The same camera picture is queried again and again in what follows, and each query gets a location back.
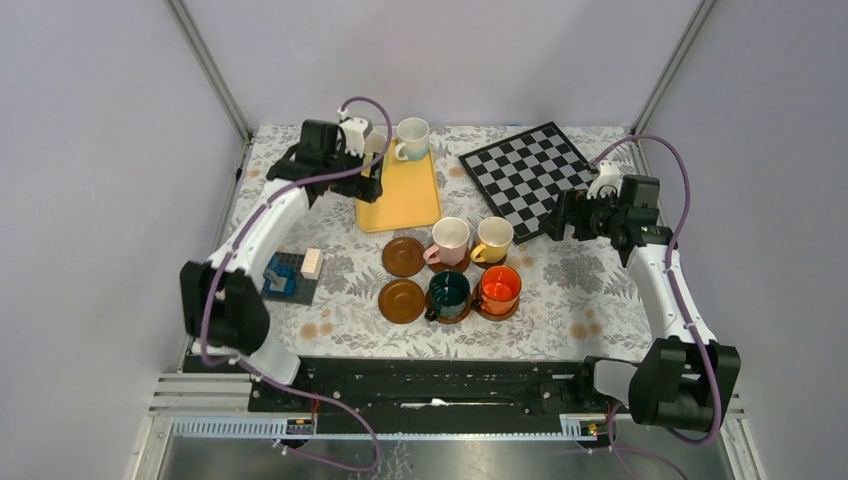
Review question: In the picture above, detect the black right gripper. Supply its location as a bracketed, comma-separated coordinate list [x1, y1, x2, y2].
[537, 187, 626, 242]

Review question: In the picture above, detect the pink mug back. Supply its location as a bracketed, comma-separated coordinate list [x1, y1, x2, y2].
[361, 131, 386, 179]

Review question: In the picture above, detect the pink mug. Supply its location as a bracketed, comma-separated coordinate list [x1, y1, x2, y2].
[361, 131, 386, 179]
[423, 217, 470, 266]

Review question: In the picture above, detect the brown coaster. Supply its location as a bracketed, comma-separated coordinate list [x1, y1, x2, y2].
[473, 302, 520, 322]
[381, 237, 425, 278]
[424, 292, 472, 325]
[378, 279, 425, 324]
[428, 255, 471, 273]

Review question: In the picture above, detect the cream yellow mug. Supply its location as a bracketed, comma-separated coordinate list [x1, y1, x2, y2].
[471, 217, 514, 264]

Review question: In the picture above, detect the orange cup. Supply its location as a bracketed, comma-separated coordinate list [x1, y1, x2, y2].
[472, 266, 522, 314]

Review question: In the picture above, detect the dark walnut wooden coaster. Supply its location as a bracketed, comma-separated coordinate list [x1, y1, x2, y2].
[472, 255, 508, 269]

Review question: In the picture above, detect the pink mug front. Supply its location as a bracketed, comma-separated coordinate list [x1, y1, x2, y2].
[423, 217, 470, 266]

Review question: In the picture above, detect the dark green mug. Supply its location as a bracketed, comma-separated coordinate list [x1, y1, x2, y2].
[425, 270, 471, 321]

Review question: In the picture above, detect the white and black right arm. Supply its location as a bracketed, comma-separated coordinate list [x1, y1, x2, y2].
[541, 175, 741, 442]

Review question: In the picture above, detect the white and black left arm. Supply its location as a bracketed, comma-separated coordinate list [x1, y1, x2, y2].
[179, 117, 382, 411]

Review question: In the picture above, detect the white mug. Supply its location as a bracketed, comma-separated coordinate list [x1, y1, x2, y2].
[394, 117, 430, 161]

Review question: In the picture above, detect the yellow plastic tray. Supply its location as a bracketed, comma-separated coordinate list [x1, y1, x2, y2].
[356, 140, 442, 233]

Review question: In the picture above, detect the beige building block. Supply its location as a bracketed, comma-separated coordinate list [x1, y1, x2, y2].
[300, 248, 324, 280]

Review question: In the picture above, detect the black and white chessboard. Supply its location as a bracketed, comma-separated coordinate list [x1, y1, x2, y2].
[458, 122, 597, 245]

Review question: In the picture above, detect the blue building block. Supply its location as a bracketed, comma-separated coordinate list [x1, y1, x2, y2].
[263, 265, 296, 297]

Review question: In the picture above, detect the grey building block baseplate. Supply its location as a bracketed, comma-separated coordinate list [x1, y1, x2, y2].
[261, 252, 318, 306]

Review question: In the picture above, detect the floral patterned tablecloth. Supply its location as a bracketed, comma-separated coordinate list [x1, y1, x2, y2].
[228, 125, 652, 360]

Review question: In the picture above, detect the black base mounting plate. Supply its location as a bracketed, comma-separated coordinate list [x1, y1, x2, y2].
[212, 356, 614, 437]

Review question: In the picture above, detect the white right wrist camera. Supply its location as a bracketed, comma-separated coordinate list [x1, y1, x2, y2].
[587, 160, 624, 200]

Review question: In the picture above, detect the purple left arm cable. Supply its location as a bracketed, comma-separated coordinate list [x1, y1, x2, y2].
[198, 96, 393, 474]

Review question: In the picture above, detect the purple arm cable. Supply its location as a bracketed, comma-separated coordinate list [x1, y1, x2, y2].
[198, 96, 393, 474]
[589, 134, 723, 480]

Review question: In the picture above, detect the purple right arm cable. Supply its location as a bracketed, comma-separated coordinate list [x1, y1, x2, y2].
[589, 134, 723, 480]

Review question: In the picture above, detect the aluminium frame rail left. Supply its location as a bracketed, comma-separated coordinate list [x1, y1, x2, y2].
[164, 0, 253, 143]

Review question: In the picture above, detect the aluminium frame rail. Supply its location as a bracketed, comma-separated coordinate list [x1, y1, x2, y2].
[630, 0, 718, 138]
[164, 0, 253, 143]

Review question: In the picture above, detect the aluminium frame rail right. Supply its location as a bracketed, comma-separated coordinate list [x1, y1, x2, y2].
[630, 0, 718, 138]

